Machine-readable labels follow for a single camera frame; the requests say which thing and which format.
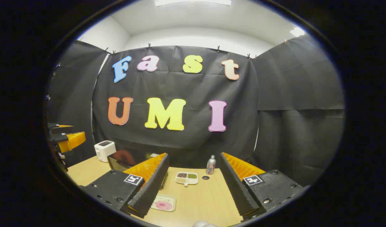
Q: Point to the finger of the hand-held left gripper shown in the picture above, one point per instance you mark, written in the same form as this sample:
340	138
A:
71	141
62	126

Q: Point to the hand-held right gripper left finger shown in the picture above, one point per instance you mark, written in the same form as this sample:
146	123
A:
152	192

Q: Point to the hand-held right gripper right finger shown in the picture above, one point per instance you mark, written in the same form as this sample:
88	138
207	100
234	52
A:
240	192

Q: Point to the pink round food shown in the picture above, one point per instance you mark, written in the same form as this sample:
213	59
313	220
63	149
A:
164	206

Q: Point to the cream rectangular plate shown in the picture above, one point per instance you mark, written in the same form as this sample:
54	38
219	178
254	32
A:
169	199

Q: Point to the black electric oven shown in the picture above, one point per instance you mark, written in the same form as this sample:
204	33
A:
120	160

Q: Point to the white toaster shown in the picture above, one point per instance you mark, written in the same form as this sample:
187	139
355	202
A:
103	151

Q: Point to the white divided dish with grains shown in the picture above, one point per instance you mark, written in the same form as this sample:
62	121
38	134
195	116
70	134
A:
186	178

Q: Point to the silver drink bottle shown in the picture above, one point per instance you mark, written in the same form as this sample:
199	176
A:
210	165

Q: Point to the black backdrop cloth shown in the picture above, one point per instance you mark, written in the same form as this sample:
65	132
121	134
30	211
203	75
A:
196	88

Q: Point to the ceiling light panel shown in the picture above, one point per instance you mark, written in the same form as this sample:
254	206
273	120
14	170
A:
192	2
297	32

